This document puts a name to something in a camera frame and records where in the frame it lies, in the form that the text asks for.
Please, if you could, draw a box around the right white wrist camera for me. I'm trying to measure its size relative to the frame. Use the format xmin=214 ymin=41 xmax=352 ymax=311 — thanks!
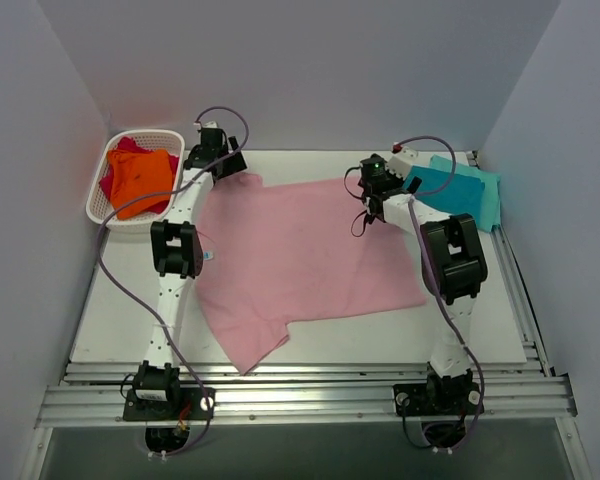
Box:
xmin=386 ymin=144 xmax=419 ymax=179

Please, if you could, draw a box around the pink t-shirt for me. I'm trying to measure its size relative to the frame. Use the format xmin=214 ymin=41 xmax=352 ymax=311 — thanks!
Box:
xmin=195 ymin=173 xmax=426 ymax=374

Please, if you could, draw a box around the white perforated plastic basket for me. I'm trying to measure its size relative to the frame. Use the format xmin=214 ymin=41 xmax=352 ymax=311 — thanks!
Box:
xmin=86 ymin=129 xmax=185 ymax=233

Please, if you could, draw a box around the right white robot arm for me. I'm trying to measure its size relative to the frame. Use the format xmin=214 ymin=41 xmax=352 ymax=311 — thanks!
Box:
xmin=356 ymin=154 xmax=488 ymax=413

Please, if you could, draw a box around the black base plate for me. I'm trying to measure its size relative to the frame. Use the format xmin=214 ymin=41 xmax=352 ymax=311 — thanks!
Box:
xmin=392 ymin=383 xmax=484 ymax=417
xmin=122 ymin=387 xmax=215 ymax=422

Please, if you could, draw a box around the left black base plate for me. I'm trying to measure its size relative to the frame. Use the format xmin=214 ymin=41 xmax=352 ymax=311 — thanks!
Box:
xmin=122 ymin=387 xmax=215 ymax=422

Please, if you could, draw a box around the orange t-shirt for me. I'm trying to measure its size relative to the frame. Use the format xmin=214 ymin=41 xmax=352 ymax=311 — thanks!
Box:
xmin=107 ymin=149 xmax=174 ymax=220

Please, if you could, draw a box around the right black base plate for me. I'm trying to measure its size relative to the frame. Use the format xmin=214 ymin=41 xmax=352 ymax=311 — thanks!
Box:
xmin=392 ymin=383 xmax=484 ymax=417

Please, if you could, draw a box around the aluminium rail frame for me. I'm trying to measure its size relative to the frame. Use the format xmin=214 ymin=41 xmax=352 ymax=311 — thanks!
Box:
xmin=23 ymin=230 xmax=591 ymax=479

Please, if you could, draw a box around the folded teal t-shirt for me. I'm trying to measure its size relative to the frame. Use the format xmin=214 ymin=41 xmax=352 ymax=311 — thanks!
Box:
xmin=403 ymin=156 xmax=492 ymax=232

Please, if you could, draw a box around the magenta t-shirt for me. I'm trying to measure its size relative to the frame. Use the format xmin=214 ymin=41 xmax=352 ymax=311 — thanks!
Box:
xmin=99 ymin=137 xmax=180 ymax=202

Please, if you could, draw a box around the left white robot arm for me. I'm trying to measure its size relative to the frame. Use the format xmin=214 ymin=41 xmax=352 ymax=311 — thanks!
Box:
xmin=131 ymin=122 xmax=246 ymax=419

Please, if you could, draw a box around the folded light green t-shirt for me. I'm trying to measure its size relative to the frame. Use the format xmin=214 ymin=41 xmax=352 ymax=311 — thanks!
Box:
xmin=427 ymin=163 xmax=501 ymax=233

